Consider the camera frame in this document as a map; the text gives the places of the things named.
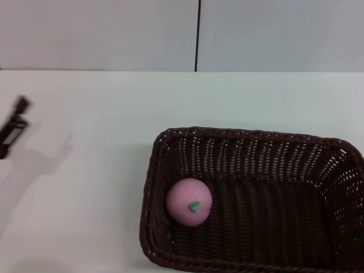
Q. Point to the dark brown woven basket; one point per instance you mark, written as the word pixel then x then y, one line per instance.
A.
pixel 270 216

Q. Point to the black vertical wall strip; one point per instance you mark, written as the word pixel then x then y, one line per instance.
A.
pixel 197 34

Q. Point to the pink peach toy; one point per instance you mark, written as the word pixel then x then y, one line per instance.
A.
pixel 187 199

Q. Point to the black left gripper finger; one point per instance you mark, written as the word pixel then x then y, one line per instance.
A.
pixel 14 125

